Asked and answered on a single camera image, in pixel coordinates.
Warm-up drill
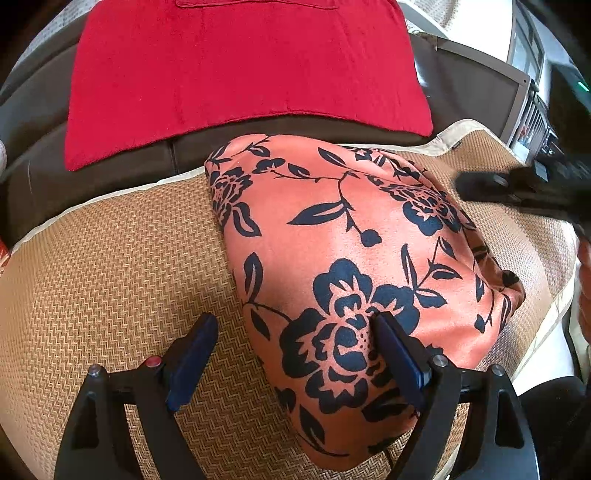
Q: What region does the orange black floral garment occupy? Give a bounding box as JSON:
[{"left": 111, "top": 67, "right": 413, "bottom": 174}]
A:
[{"left": 204, "top": 134, "right": 527, "bottom": 472}]

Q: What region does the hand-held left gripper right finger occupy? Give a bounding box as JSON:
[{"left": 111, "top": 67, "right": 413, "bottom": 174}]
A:
[{"left": 370, "top": 311, "right": 540, "bottom": 480}]

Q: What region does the beige woven cover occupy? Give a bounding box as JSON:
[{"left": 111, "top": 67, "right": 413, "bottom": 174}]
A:
[{"left": 401, "top": 0, "right": 514, "bottom": 43}]

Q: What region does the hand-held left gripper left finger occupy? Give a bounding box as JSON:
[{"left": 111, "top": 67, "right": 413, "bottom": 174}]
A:
[{"left": 53, "top": 312, "right": 219, "bottom": 480}]

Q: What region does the woven straw seat mat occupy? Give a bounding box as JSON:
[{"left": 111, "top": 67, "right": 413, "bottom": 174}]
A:
[{"left": 0, "top": 117, "right": 583, "bottom": 480}]

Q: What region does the red cloth with pocket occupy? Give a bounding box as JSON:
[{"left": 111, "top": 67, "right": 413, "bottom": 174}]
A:
[{"left": 65, "top": 0, "right": 434, "bottom": 172}]

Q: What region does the brown leather sofa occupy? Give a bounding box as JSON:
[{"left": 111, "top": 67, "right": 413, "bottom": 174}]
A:
[{"left": 0, "top": 0, "right": 525, "bottom": 252}]

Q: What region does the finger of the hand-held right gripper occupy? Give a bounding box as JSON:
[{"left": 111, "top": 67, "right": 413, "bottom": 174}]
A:
[{"left": 455, "top": 165, "right": 570, "bottom": 209}]

